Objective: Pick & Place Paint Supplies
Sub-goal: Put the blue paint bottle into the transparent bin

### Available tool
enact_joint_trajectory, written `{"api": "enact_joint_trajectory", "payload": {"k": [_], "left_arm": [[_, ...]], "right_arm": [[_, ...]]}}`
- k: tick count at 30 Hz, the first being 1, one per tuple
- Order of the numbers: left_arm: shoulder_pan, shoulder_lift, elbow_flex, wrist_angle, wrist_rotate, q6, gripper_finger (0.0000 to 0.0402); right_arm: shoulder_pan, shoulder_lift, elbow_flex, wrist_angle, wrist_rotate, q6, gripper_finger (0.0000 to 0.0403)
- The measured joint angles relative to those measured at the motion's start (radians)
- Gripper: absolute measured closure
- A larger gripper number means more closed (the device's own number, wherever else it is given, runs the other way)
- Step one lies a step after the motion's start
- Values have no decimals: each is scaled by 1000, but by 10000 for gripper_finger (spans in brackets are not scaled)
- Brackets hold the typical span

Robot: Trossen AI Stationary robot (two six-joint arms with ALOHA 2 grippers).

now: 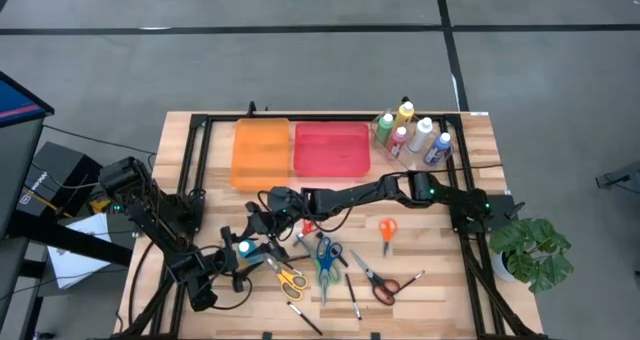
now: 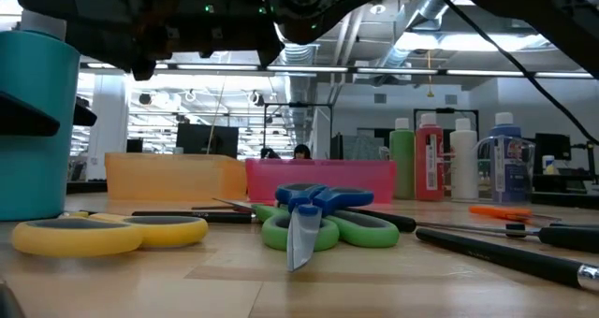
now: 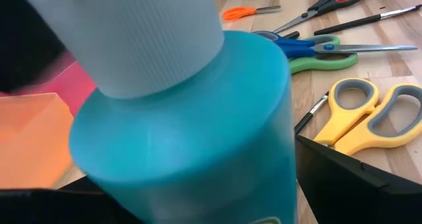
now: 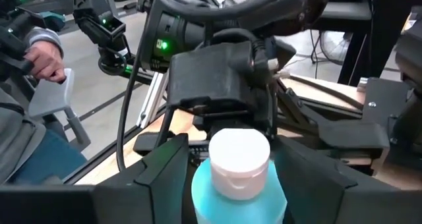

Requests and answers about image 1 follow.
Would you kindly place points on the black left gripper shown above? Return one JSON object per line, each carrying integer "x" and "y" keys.
{"x": 228, "y": 235}

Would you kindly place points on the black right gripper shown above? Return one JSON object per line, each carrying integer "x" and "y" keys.
{"x": 265, "y": 225}

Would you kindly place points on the teal paint bottle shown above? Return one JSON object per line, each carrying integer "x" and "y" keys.
{"x": 252, "y": 254}

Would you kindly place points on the thin black paintbrush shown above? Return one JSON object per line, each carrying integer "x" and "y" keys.
{"x": 415, "y": 277}
{"x": 352, "y": 295}
{"x": 300, "y": 258}
{"x": 305, "y": 318}

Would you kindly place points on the green paint bottle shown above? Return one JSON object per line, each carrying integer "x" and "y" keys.
{"x": 384, "y": 132}

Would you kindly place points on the red paint bottle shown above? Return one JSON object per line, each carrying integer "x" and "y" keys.
{"x": 396, "y": 142}

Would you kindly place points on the white paint bottle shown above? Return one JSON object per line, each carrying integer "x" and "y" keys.
{"x": 419, "y": 137}

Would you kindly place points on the yellow paint bottle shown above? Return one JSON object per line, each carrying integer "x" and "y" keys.
{"x": 402, "y": 115}

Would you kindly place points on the dark blue paint bottle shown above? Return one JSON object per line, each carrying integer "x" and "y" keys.
{"x": 436, "y": 151}

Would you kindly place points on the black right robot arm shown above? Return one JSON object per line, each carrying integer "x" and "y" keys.
{"x": 350, "y": 197}

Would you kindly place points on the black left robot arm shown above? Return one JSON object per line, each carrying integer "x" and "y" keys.
{"x": 150, "y": 215}

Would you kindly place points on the orange translucent plastic tray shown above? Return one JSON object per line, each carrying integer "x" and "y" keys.
{"x": 260, "y": 155}

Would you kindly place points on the pink-red translucent plastic tray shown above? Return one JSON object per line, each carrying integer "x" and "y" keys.
{"x": 332, "y": 150}

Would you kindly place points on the white paper sheet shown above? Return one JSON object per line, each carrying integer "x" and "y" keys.
{"x": 75, "y": 270}

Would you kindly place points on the clear plastic container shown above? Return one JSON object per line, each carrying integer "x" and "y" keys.
{"x": 415, "y": 160}

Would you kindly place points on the black stand beam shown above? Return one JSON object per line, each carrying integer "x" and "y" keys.
{"x": 60, "y": 237}

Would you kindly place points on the black equipment box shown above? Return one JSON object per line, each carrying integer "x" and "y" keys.
{"x": 60, "y": 167}

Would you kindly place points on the green potted plant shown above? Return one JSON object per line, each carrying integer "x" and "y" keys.
{"x": 530, "y": 250}

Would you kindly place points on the blue screen monitor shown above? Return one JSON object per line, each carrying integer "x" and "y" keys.
{"x": 20, "y": 105}

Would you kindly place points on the grey stand leg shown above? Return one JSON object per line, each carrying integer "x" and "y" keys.
{"x": 625, "y": 175}

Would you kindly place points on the black aluminium rig frame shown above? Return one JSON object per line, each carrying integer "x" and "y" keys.
{"x": 280, "y": 117}

